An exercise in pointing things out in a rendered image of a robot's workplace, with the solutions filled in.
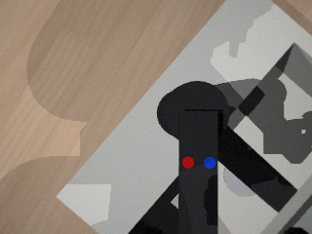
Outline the white rectangular sink basin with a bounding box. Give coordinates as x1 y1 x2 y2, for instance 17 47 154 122
56 0 312 234

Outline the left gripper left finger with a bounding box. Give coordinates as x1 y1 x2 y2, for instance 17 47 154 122
146 227 162 234

